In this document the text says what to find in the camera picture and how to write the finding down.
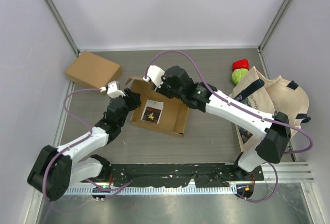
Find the green toy cabbage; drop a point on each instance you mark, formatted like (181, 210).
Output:
(238, 74)

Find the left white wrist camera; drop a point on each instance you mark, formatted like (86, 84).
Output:
(112, 89)

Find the dark star printed packet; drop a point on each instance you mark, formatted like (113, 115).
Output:
(152, 111)

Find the white slotted cable duct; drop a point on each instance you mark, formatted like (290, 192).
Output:
(191, 189)

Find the brown cardboard box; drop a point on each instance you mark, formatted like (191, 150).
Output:
(174, 114)
(90, 71)

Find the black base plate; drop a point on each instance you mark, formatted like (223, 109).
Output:
(175, 175)

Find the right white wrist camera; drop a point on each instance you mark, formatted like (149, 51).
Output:
(154, 75)

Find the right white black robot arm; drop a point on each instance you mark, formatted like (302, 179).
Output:
(271, 132)

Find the beige tote bag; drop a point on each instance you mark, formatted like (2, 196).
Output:
(273, 96)

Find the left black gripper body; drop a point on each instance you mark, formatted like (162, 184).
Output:
(130, 101)

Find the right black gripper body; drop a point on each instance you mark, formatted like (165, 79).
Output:
(166, 90)

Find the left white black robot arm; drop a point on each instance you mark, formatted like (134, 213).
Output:
(57, 168)

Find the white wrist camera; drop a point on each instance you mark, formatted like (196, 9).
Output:
(154, 75)
(112, 89)

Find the red toy pepper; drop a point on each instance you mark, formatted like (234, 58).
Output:
(240, 64)

